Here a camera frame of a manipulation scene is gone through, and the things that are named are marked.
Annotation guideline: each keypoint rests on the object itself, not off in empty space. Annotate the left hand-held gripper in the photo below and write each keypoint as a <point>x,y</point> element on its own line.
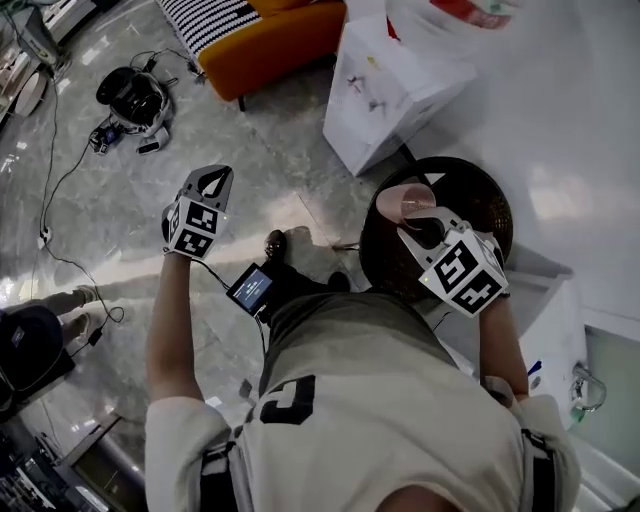
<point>197,225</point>

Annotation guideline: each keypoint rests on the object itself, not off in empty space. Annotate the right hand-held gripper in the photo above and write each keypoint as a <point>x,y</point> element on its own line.
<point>465,275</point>

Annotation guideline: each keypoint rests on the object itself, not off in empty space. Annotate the pink cup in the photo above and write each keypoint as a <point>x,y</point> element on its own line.
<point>400,205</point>

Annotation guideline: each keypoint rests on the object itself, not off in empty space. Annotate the white water dispenser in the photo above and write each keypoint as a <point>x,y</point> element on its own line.
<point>380,100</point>

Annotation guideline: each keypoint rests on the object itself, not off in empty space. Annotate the person's right forearm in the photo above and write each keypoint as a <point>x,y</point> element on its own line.
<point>500,345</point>

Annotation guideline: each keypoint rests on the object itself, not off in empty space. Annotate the person's left forearm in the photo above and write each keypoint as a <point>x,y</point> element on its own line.
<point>170,325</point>

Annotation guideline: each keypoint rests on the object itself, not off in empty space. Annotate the clear large water bottle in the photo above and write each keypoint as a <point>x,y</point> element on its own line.
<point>450,20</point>

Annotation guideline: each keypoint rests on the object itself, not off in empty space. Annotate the black round wicker chair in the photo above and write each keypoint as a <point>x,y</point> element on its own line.
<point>480,210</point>

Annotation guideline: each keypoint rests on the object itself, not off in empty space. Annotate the small white black device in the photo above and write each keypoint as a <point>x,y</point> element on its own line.
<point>150,148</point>

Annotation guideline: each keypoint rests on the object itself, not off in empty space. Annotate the small black screen device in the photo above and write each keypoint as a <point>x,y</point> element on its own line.
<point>250,287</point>

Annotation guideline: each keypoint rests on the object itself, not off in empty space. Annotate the small blue black device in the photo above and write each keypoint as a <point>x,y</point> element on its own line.
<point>105,137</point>

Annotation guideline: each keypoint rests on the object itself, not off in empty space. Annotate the black white helmet device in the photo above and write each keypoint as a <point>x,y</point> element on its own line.
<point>135,97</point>

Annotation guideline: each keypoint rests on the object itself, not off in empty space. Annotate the person's legs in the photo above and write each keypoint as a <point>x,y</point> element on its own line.
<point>300,280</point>

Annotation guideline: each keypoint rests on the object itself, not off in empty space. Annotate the white sink cabinet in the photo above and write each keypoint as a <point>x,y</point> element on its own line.
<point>550,320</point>

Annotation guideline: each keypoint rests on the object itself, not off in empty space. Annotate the orange sofa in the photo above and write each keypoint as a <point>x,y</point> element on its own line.
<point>280,45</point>

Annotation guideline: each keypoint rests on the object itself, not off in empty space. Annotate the white power strip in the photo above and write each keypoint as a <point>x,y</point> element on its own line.
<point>45,235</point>

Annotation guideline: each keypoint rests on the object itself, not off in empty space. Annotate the black power adapter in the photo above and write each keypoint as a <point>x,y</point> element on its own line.
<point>95,336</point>

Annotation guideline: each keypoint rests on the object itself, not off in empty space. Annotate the person's beige olive shirt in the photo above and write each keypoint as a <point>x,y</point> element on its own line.
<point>390,425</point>

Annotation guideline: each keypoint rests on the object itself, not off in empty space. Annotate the round white stool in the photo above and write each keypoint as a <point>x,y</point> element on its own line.
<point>30,95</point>

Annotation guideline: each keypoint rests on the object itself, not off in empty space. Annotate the chrome faucet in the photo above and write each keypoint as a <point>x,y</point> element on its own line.
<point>582,375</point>

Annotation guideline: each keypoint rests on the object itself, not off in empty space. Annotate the green soap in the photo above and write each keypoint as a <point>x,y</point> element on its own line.
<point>580,416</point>

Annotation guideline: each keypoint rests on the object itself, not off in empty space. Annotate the dark glass cabinet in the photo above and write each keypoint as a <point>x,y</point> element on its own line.
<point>100,465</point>

